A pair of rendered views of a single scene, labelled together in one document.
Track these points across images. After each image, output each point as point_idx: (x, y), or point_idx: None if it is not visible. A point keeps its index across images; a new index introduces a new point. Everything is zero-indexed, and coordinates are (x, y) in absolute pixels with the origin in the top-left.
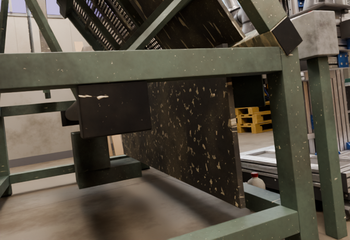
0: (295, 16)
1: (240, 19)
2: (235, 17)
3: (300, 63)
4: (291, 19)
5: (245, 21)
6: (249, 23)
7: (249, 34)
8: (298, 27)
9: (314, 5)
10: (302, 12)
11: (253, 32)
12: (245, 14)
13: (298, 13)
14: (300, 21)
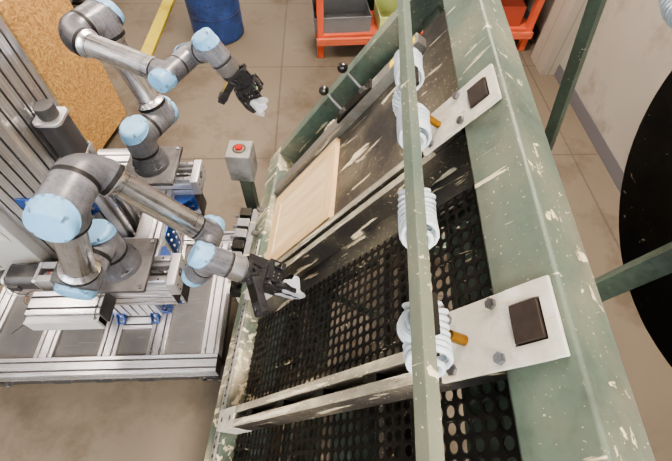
0: (175, 176)
1: (113, 257)
2: (107, 264)
3: (203, 204)
4: (198, 174)
5: (126, 248)
6: (127, 244)
7: (280, 177)
8: (251, 158)
9: (168, 157)
10: (177, 167)
11: (281, 172)
12: (121, 238)
13: (176, 171)
14: (251, 154)
